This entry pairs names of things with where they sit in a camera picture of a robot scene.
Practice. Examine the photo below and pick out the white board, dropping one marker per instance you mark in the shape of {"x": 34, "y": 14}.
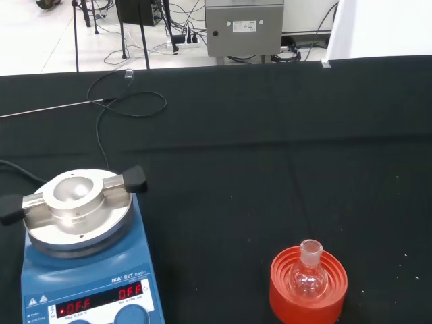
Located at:
{"x": 381, "y": 30}

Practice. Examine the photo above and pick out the blue base laboratory heater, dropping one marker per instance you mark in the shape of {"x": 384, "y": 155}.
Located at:
{"x": 87, "y": 270}

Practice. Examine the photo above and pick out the thin metal probe rod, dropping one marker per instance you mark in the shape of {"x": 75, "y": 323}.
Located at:
{"x": 47, "y": 108}

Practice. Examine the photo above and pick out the black tripod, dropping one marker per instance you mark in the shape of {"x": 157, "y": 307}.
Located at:
{"x": 144, "y": 44}
{"x": 75, "y": 40}

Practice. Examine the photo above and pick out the white power strip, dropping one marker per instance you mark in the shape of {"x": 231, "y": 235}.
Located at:
{"x": 184, "y": 42}

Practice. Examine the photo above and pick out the grey metal cabinet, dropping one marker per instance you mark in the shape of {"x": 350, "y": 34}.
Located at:
{"x": 243, "y": 40}

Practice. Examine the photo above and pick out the small clear clip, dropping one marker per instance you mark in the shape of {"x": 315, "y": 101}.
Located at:
{"x": 128, "y": 74}

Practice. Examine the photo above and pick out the small metal bracket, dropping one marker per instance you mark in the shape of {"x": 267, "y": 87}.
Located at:
{"x": 325, "y": 63}

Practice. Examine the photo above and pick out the person's foot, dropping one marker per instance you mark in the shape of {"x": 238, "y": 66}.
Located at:
{"x": 47, "y": 3}

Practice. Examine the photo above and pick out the black box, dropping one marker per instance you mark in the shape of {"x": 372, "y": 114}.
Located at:
{"x": 135, "y": 11}

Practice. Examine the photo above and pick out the black bench cloth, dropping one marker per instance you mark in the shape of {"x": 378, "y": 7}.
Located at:
{"x": 253, "y": 152}

